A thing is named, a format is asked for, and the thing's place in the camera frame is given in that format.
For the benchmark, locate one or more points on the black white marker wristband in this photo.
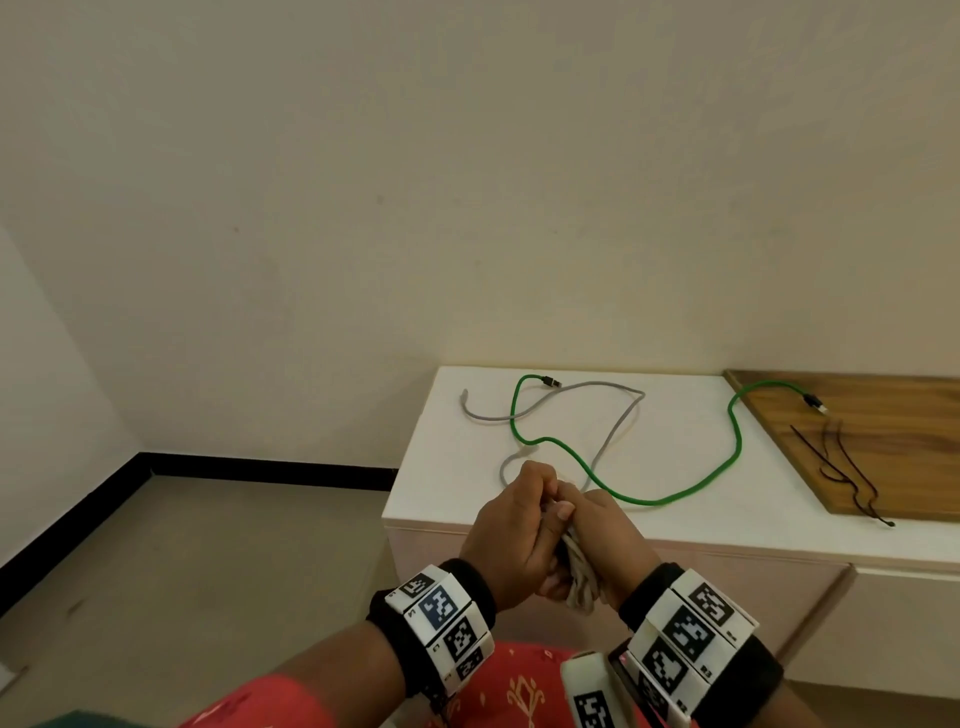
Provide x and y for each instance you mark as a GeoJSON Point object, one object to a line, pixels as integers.
{"type": "Point", "coordinates": [442, 622]}
{"type": "Point", "coordinates": [690, 637]}

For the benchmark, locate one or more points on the wooden board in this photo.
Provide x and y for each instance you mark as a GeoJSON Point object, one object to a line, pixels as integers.
{"type": "Point", "coordinates": [885, 442]}

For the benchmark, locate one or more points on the person's right forearm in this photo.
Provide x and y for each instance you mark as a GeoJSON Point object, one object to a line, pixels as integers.
{"type": "Point", "coordinates": [784, 709]}

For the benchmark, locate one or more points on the white cabinet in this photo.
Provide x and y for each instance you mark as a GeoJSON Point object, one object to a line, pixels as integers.
{"type": "Point", "coordinates": [675, 450]}

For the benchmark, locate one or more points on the person's left hand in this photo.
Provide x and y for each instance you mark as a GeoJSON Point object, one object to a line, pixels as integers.
{"type": "Point", "coordinates": [506, 540]}

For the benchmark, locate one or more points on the person's right hand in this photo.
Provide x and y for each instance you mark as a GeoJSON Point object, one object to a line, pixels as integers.
{"type": "Point", "coordinates": [619, 547]}

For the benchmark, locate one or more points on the red patterned garment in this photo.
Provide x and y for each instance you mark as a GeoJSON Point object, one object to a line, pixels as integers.
{"type": "Point", "coordinates": [517, 686]}

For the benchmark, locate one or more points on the person's left forearm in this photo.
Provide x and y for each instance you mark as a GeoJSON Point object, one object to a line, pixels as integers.
{"type": "Point", "coordinates": [337, 679]}

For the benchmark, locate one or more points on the person's left thumb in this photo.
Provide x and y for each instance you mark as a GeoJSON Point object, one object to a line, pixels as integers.
{"type": "Point", "coordinates": [561, 513]}

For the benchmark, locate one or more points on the black baseboard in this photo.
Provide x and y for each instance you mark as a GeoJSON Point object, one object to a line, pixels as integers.
{"type": "Point", "coordinates": [247, 471]}

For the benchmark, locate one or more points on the person's right fingers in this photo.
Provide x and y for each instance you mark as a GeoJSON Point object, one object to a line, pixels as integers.
{"type": "Point", "coordinates": [581, 495]}

